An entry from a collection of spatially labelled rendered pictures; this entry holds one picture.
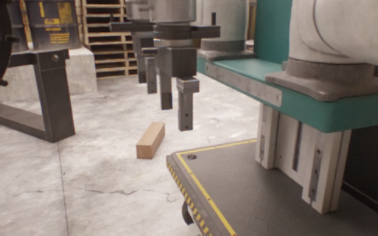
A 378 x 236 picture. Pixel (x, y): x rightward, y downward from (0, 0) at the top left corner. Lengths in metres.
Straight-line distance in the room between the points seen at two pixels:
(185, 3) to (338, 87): 0.30
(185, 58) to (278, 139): 0.64
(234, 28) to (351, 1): 0.60
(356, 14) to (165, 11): 0.29
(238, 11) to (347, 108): 0.52
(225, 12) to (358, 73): 0.49
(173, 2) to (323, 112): 0.32
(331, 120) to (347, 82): 0.08
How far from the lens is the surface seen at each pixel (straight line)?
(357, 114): 0.59
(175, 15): 0.52
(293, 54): 0.60
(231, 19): 0.95
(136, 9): 0.80
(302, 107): 0.59
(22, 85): 3.52
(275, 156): 1.10
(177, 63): 0.50
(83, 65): 3.49
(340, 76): 0.57
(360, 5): 0.37
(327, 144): 0.85
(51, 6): 3.97
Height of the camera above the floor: 0.86
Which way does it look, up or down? 19 degrees down
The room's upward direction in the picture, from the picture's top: straight up
